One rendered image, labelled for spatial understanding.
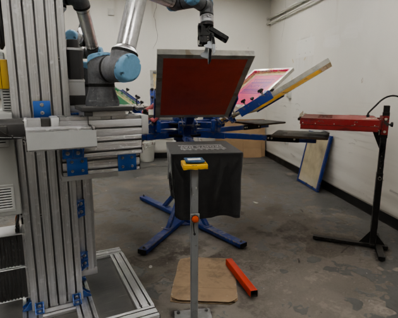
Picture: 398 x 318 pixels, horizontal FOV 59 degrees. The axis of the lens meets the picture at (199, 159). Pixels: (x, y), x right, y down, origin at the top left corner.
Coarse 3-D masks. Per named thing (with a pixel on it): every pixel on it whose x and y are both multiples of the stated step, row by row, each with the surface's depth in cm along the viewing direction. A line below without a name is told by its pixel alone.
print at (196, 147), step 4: (196, 144) 246; (200, 144) 246; (204, 144) 246; (208, 144) 246; (212, 144) 246; (216, 144) 246; (220, 144) 246; (180, 148) 231; (184, 148) 231; (188, 148) 231; (192, 148) 231; (196, 148) 231; (200, 148) 231; (204, 148) 231; (208, 148) 231; (212, 148) 231; (216, 148) 231; (220, 148) 231; (224, 148) 231
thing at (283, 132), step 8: (200, 136) 338; (208, 136) 335; (216, 136) 332; (224, 136) 329; (232, 136) 327; (240, 136) 325; (248, 136) 322; (256, 136) 319; (264, 136) 317; (272, 136) 296; (280, 136) 293; (288, 136) 291; (296, 136) 289; (304, 136) 289; (312, 136) 289; (320, 136) 289; (328, 136) 289
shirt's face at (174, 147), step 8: (168, 144) 246; (176, 144) 246; (184, 144) 246; (192, 144) 246; (224, 144) 246; (176, 152) 217; (184, 152) 217; (192, 152) 217; (200, 152) 218; (208, 152) 218; (216, 152) 218; (224, 152) 218; (232, 152) 218
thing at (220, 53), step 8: (160, 56) 205; (168, 56) 206; (176, 56) 206; (184, 56) 207; (192, 56) 207; (200, 56) 208; (216, 56) 209; (224, 56) 210; (232, 56) 210; (240, 56) 211; (248, 56) 212; (160, 64) 212; (248, 64) 219; (160, 72) 220; (160, 80) 228; (240, 80) 236; (160, 88) 237; (240, 88) 245; (160, 96) 247; (232, 96) 254; (232, 104) 266
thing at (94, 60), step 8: (88, 56) 155; (96, 56) 154; (104, 56) 154; (88, 64) 156; (96, 64) 153; (88, 72) 157; (96, 72) 154; (88, 80) 158; (96, 80) 156; (104, 80) 156
